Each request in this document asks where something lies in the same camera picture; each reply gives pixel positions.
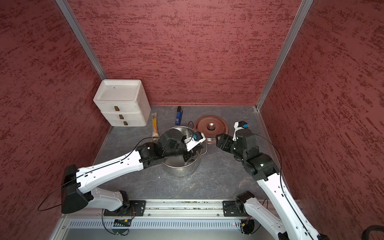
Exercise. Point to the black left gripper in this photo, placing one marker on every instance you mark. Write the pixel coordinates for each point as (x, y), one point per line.
(190, 153)

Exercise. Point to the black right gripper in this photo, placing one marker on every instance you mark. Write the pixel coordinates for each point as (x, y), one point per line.
(228, 139)

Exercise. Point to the stainless steel pot lid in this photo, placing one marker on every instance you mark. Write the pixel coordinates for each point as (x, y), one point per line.
(211, 126)

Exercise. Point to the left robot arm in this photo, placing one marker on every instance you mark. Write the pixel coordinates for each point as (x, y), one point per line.
(80, 187)

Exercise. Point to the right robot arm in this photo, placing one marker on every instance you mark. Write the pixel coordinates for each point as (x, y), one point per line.
(289, 223)

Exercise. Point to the blue black stapler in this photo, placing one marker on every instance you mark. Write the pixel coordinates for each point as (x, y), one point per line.
(179, 116)

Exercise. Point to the orange yellow sachet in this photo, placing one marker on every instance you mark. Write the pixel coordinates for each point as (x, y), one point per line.
(155, 132)

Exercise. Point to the white three-drawer box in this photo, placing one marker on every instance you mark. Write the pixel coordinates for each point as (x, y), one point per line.
(123, 103)

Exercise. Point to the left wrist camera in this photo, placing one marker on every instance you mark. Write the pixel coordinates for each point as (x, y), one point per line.
(194, 140)

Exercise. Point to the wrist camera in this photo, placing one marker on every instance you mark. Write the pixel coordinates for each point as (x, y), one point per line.
(194, 140)
(240, 125)

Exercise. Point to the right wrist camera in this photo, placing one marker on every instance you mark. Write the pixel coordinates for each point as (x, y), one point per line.
(240, 125)

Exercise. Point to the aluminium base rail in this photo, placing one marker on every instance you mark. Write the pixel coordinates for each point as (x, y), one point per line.
(168, 209)

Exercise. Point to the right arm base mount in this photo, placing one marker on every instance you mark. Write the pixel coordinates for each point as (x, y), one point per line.
(236, 208)

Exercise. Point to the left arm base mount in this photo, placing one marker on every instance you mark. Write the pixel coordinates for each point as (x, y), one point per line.
(132, 208)

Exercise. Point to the white vented cable duct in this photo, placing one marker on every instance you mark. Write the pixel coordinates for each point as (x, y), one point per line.
(154, 224)

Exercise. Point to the aluminium right corner post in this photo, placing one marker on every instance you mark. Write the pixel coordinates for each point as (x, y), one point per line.
(289, 40)

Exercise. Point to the aluminium corner post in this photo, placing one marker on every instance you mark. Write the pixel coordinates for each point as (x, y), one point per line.
(289, 40)
(79, 33)

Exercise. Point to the aluminium left corner post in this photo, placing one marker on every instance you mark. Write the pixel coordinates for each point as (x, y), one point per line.
(79, 33)

